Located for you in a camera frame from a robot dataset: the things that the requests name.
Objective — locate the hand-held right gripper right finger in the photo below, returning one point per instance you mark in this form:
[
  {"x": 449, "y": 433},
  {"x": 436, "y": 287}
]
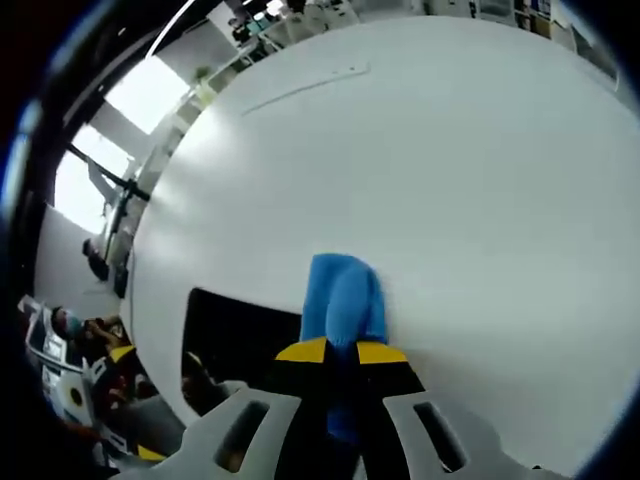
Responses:
[{"x": 400, "y": 450}]

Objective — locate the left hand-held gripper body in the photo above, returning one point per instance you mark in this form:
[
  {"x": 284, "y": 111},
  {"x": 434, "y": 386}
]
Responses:
[{"x": 67, "y": 395}]

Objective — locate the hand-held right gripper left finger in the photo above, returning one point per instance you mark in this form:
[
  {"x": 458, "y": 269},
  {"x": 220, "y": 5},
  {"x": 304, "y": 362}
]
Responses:
[{"x": 250, "y": 440}]

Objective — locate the blue cleaning cloth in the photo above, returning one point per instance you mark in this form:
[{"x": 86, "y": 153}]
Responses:
[{"x": 345, "y": 300}]

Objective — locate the grey mesh office chair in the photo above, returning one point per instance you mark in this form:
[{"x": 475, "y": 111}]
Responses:
[{"x": 155, "y": 425}]

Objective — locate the person's masked head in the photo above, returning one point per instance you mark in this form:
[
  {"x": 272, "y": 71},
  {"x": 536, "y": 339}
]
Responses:
[{"x": 65, "y": 320}]

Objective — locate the black tripod stand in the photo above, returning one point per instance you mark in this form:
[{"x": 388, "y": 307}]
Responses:
[{"x": 122, "y": 192}]

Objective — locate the green potted plant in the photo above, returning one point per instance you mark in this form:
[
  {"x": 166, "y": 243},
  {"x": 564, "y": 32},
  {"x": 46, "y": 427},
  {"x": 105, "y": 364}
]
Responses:
[{"x": 201, "y": 74}]

